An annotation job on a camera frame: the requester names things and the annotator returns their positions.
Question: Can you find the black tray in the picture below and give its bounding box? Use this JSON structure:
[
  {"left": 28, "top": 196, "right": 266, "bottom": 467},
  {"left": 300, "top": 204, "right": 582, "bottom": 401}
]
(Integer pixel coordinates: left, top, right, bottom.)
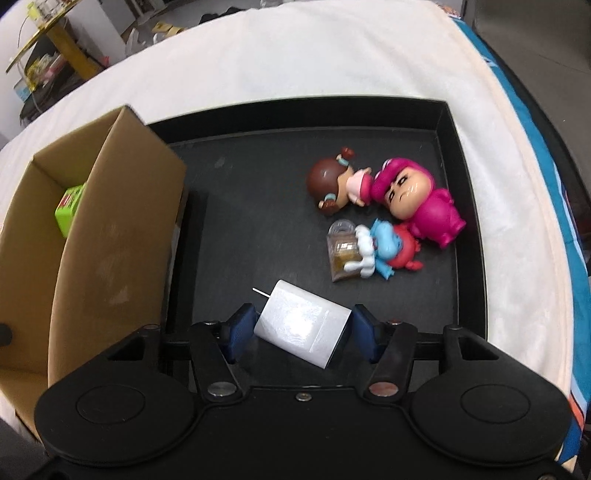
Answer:
[{"left": 141, "top": 96, "right": 491, "bottom": 391}]

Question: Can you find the blue printed bedsheet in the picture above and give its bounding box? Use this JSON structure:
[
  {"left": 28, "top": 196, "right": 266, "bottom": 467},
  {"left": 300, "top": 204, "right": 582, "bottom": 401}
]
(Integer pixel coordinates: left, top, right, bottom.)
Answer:
[{"left": 434, "top": 0, "right": 591, "bottom": 467}]

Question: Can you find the yellow round table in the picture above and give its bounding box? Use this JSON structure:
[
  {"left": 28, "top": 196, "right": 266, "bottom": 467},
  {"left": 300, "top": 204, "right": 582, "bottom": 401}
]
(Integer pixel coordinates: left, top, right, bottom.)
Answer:
[{"left": 4, "top": 0, "right": 108, "bottom": 93}]

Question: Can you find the brown cardboard box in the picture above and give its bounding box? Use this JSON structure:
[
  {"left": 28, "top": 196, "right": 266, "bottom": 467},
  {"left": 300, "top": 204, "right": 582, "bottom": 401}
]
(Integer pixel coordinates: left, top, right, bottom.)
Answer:
[{"left": 0, "top": 105, "right": 188, "bottom": 437}]

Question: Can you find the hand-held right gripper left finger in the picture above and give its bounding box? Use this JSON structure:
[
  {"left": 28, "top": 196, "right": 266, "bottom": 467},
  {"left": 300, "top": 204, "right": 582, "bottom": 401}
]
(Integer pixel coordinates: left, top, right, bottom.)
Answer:
[{"left": 105, "top": 304, "right": 257, "bottom": 402}]

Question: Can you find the pink-haired doll figure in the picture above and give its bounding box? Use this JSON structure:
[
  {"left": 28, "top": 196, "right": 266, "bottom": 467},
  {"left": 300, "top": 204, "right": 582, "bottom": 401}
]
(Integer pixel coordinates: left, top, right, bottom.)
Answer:
[{"left": 369, "top": 157, "right": 467, "bottom": 250}]

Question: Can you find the white charger plug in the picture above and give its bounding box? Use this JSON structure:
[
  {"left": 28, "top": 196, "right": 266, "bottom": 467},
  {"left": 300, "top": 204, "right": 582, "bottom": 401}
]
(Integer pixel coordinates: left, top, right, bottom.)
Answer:
[{"left": 252, "top": 279, "right": 354, "bottom": 370}]

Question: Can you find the brown-haired doll figure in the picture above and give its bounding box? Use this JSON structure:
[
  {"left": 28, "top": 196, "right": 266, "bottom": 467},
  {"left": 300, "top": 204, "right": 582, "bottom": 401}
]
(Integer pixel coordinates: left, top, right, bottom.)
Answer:
[{"left": 307, "top": 148, "right": 372, "bottom": 217}]

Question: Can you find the green cube toy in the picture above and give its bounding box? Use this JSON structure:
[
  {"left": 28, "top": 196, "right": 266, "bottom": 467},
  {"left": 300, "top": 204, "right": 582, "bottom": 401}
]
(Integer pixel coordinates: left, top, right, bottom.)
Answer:
[{"left": 54, "top": 184, "right": 88, "bottom": 238}]

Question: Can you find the small clear bottle charm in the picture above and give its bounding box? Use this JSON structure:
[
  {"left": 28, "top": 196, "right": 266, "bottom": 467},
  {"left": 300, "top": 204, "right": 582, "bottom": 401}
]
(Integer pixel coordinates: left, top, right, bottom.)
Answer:
[{"left": 328, "top": 220, "right": 363, "bottom": 283}]

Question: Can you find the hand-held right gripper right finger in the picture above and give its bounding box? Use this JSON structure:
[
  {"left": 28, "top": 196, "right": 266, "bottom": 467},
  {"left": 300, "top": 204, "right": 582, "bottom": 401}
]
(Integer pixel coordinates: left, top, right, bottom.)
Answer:
[{"left": 353, "top": 305, "right": 502, "bottom": 400}]

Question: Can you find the blue and red figure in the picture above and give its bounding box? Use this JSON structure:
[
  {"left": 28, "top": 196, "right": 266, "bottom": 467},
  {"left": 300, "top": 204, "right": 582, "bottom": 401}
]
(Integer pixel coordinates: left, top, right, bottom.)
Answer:
[{"left": 342, "top": 219, "right": 426, "bottom": 280}]

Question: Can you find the white plastic bag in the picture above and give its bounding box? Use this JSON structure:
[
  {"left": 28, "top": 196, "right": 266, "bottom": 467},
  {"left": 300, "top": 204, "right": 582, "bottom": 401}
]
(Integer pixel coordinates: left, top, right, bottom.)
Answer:
[{"left": 122, "top": 14, "right": 190, "bottom": 49}]

